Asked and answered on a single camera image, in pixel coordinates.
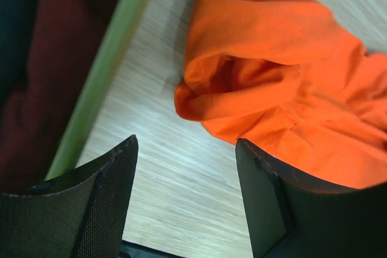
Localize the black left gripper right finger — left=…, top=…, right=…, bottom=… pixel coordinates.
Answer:
left=235, top=138, right=386, bottom=257

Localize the orange t shirt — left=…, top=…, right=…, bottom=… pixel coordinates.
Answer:
left=175, top=0, right=386, bottom=189

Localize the green plastic tub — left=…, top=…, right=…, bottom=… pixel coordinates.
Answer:
left=45, top=0, right=149, bottom=180

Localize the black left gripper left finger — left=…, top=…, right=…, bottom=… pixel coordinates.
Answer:
left=1, top=135, right=138, bottom=257

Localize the red t shirt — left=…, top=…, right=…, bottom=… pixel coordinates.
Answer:
left=1, top=0, right=118, bottom=192

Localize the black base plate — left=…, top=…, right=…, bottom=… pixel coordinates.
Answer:
left=119, top=240, right=175, bottom=258

